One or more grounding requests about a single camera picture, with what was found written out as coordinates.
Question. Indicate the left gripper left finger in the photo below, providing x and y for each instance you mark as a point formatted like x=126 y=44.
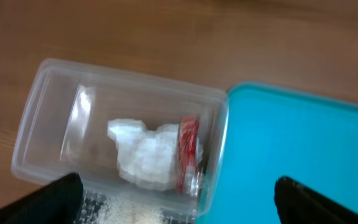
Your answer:
x=57 y=202

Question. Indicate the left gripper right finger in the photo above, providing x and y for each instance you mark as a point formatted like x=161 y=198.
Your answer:
x=299 y=204

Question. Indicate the white napkin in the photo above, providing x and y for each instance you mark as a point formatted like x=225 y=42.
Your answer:
x=147 y=158

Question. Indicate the red snack wrapper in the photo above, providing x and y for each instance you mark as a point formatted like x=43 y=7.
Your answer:
x=189 y=157

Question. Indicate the black plastic tray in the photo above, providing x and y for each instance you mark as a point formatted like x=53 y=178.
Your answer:
x=92 y=202

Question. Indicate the pile of rice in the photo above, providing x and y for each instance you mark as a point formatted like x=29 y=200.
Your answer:
x=120 y=211

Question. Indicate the teal serving tray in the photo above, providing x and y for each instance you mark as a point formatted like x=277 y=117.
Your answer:
x=274 y=132

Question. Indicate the clear plastic bin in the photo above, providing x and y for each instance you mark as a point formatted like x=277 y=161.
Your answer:
x=64 y=129

